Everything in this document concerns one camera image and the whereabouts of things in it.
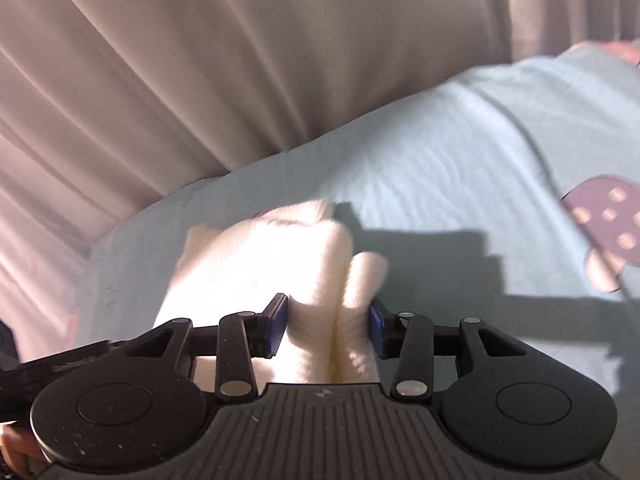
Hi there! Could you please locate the light blue mushroom print blanket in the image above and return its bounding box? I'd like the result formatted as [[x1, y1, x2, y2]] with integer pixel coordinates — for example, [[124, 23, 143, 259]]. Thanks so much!
[[75, 39, 640, 480]]

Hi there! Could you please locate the white sock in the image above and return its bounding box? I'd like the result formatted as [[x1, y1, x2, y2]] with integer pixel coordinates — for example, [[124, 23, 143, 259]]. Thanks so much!
[[152, 199, 391, 386]]

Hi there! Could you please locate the pale pink curtain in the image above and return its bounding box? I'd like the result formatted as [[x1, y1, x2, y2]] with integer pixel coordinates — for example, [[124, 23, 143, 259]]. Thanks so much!
[[0, 0, 640, 367]]

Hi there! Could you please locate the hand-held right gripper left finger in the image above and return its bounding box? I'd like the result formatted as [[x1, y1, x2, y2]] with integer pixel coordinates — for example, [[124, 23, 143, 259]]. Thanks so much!
[[124, 292, 290, 404]]

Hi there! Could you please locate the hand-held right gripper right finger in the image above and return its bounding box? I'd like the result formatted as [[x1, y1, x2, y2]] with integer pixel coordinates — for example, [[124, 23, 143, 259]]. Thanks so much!
[[368, 297, 522, 401]]

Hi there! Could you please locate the person's left hand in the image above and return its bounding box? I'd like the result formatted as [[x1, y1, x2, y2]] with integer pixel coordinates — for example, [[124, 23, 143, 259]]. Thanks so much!
[[0, 420, 47, 478]]

